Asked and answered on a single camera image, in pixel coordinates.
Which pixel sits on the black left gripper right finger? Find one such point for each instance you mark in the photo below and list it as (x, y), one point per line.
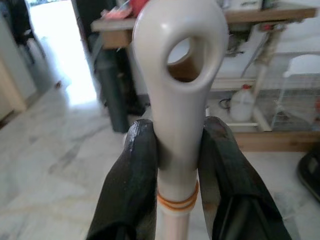
(225, 180)

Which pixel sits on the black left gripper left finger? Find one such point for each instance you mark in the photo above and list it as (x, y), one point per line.
(135, 175)

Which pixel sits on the white jug with red cap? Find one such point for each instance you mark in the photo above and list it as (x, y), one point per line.
(241, 105)

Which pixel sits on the tall dark bin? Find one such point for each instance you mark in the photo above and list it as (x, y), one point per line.
(115, 100)

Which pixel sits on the black plastic basket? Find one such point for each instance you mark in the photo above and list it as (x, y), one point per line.
(310, 172)

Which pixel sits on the pink packet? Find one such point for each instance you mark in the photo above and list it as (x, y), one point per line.
(117, 15)

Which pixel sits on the white cabinet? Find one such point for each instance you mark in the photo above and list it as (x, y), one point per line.
(15, 62)

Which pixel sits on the red container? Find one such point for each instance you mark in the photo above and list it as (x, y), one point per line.
(136, 7)

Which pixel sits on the wooden workbench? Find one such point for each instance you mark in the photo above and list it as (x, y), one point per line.
(262, 16)

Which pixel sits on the white container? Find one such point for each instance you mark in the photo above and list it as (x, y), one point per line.
(247, 3)

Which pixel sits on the dark hanging garment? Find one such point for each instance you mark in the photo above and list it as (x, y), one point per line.
(20, 20)

